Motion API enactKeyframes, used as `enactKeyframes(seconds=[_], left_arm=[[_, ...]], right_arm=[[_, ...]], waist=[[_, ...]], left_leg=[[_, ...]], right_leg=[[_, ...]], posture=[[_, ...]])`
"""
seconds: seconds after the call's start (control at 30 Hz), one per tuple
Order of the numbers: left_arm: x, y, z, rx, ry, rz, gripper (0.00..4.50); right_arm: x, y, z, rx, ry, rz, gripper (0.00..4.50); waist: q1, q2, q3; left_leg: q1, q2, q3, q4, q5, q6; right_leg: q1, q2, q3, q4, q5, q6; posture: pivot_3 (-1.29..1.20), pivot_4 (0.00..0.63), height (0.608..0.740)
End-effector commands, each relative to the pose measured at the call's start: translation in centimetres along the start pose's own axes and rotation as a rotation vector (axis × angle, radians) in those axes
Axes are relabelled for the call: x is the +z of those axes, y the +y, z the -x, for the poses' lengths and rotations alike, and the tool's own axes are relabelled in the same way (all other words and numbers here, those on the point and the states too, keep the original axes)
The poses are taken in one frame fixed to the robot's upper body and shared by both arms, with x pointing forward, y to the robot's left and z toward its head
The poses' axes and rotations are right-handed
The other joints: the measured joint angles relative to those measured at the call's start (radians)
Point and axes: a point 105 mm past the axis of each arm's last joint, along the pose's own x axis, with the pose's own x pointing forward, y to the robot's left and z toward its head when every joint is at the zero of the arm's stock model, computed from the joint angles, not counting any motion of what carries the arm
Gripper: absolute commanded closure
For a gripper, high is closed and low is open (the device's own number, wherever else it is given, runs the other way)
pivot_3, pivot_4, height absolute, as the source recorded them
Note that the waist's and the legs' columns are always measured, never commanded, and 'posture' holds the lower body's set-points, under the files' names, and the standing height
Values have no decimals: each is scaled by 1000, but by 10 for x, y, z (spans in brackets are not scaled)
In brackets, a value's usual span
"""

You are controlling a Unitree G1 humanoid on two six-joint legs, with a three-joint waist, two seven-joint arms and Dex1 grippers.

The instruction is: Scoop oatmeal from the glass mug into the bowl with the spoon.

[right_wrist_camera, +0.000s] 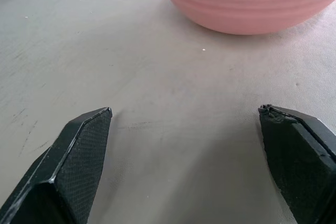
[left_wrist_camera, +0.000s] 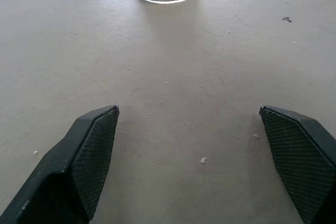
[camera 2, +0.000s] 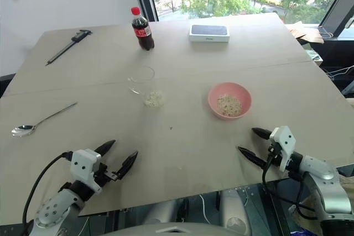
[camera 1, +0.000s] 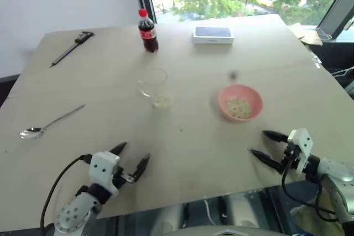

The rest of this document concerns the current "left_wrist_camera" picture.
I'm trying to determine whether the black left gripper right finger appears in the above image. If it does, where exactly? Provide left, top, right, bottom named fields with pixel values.
left=259, top=105, right=336, bottom=224

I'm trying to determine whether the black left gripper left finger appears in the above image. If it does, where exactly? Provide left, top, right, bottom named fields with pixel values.
left=0, top=104, right=120, bottom=224

